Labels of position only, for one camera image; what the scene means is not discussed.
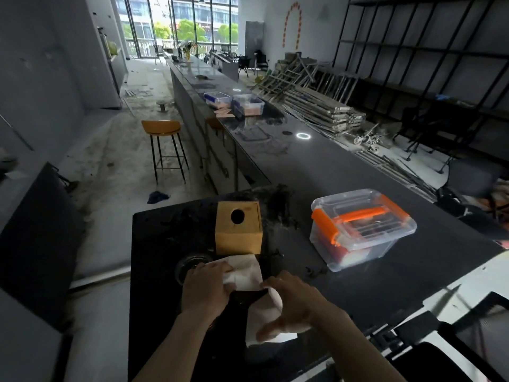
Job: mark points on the glass window wall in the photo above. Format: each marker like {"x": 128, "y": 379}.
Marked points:
{"x": 179, "y": 19}

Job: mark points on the person's right thumb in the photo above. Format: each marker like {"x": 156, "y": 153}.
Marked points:
{"x": 274, "y": 328}

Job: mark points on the wooden tissue box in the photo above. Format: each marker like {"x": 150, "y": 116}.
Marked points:
{"x": 238, "y": 236}

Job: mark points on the small metal bicycle model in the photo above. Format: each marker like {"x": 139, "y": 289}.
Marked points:
{"x": 370, "y": 139}

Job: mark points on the orange arch wall decoration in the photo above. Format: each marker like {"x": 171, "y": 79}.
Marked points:
{"x": 284, "y": 27}

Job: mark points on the pile of metal frames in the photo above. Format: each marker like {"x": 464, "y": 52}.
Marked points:
{"x": 318, "y": 103}

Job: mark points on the small round white stool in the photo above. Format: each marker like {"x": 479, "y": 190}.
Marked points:
{"x": 162, "y": 106}

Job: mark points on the grey tall cabinet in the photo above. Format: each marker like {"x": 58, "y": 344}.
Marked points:
{"x": 254, "y": 37}

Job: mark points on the person's right hand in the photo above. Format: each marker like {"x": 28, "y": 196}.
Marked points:
{"x": 304, "y": 306}

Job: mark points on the brown cardboard pieces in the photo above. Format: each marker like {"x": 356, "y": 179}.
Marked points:
{"x": 224, "y": 112}

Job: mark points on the black sink basin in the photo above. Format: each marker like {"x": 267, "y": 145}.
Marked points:
{"x": 159, "y": 250}

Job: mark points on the person's left fingers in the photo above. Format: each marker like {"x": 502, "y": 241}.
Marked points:
{"x": 226, "y": 276}

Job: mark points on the blue cloth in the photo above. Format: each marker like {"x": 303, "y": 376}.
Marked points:
{"x": 158, "y": 197}

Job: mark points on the metal sink drain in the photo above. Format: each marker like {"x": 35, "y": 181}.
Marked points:
{"x": 189, "y": 266}

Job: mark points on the dark flat panel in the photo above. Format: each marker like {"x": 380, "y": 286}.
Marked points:
{"x": 35, "y": 242}

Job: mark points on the black wall shelving rack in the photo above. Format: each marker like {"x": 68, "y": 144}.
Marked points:
{"x": 429, "y": 47}

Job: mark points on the black chair frame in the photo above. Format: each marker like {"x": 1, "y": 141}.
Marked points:
{"x": 445, "y": 354}

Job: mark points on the orange bar stool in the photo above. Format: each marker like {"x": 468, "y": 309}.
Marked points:
{"x": 161, "y": 128}
{"x": 214, "y": 124}

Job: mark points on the clear storage box blue lid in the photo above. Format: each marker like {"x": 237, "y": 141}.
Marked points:
{"x": 217, "y": 99}
{"x": 248, "y": 105}

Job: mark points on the person's left forearm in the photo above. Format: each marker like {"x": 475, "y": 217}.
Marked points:
{"x": 179, "y": 350}

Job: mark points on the person's right forearm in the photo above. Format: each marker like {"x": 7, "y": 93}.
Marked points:
{"x": 358, "y": 350}

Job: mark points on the white paper tissue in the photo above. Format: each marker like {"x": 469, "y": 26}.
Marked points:
{"x": 246, "y": 274}

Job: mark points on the person's left hand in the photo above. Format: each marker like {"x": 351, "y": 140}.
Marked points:
{"x": 205, "y": 288}

